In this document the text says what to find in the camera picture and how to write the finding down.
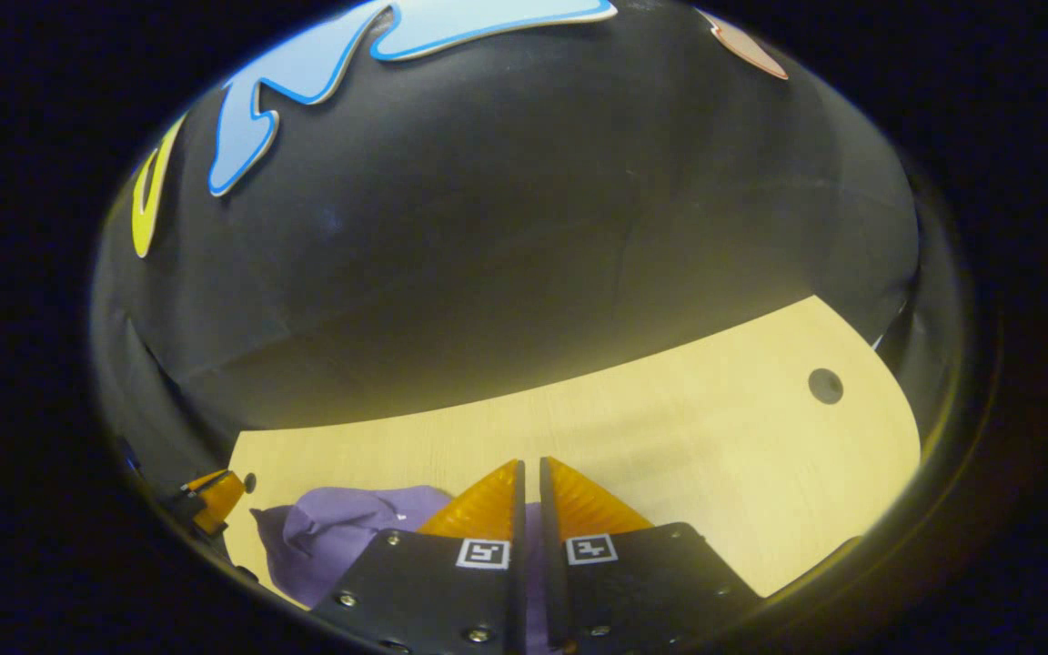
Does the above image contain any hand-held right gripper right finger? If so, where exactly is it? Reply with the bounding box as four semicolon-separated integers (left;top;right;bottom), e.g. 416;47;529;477
539;457;761;651

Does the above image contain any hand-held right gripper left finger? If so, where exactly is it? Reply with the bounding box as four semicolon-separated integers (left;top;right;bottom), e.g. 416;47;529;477
310;458;527;655

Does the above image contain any purple ribbed button cardigan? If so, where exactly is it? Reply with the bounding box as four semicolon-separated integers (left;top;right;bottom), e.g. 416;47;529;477
251;485;570;651

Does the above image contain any black backdrop cloth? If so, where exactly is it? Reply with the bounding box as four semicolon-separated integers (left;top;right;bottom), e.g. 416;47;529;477
92;0;952;474

